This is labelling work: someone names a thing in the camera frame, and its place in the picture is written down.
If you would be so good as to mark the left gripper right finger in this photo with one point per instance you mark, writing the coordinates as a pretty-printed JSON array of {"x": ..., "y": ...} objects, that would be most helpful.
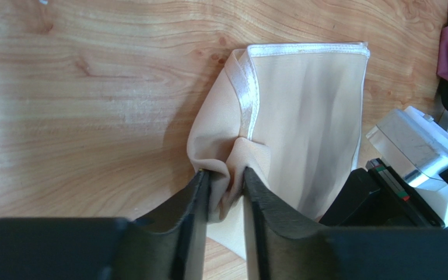
[{"x": 281, "y": 243}]

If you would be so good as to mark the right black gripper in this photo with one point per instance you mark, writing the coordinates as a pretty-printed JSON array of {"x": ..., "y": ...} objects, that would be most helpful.
[{"x": 378, "y": 196}]

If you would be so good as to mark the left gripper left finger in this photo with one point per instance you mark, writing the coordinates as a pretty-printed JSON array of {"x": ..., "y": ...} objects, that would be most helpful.
[{"x": 166, "y": 243}]

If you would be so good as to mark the beige cloth napkin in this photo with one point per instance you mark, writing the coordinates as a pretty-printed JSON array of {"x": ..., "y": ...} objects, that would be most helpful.
[{"x": 291, "y": 112}]

